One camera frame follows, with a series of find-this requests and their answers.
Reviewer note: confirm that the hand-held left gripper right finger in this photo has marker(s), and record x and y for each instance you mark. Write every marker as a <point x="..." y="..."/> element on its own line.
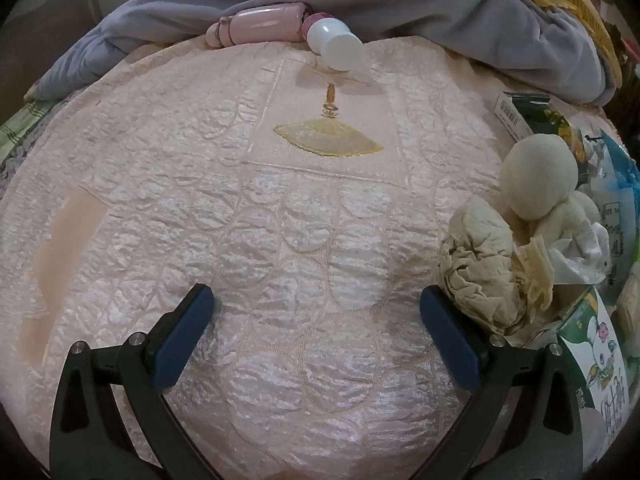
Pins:
<point x="452" y="345"/>

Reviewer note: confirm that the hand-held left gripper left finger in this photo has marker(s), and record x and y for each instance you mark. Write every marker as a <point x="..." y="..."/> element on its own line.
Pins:
<point x="182" y="340"/>

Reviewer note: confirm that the beige tissue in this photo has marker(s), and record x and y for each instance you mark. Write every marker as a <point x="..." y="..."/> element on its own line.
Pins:
<point x="480" y="265"/>

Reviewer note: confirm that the white green plastic packet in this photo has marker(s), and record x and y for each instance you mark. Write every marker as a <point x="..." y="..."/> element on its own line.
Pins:
<point x="595" y="360"/>

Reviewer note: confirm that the white tissue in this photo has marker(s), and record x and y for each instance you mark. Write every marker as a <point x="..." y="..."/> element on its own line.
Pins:
<point x="580" y="255"/>

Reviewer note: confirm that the cream cloth ball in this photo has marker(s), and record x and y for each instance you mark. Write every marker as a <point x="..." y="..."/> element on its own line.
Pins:
<point x="540" y="175"/>

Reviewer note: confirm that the green white medicine box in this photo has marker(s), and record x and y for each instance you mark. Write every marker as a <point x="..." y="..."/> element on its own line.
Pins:
<point x="520" y="110"/>

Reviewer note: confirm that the blue snack packet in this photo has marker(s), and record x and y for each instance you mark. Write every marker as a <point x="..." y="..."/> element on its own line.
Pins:
<point x="620" y="165"/>

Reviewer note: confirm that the pink quilted bedspread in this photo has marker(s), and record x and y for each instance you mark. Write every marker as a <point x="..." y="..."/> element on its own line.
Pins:
<point x="300" y="210"/>

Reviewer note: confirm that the white printed plastic bag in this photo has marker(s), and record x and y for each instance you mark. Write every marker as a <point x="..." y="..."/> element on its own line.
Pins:
<point x="617" y="235"/>

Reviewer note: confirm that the green plaid sheet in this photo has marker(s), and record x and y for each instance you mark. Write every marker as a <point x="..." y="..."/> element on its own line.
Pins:
<point x="20" y="130"/>

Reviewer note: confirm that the pink bottle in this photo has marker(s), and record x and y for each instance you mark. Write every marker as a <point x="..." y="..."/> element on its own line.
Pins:
<point x="260" y="25"/>

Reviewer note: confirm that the white bottle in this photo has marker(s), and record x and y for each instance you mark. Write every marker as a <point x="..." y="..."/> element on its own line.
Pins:
<point x="335" y="42"/>

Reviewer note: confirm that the grey quilt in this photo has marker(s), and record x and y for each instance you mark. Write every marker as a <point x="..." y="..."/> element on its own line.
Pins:
<point x="400" y="15"/>

